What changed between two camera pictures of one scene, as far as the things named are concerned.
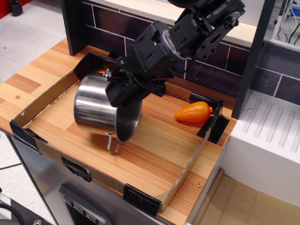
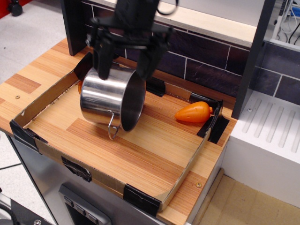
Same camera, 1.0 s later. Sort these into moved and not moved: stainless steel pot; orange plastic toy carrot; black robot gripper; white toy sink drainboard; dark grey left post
Moved: black robot gripper; stainless steel pot
Not moved: white toy sink drainboard; dark grey left post; orange plastic toy carrot
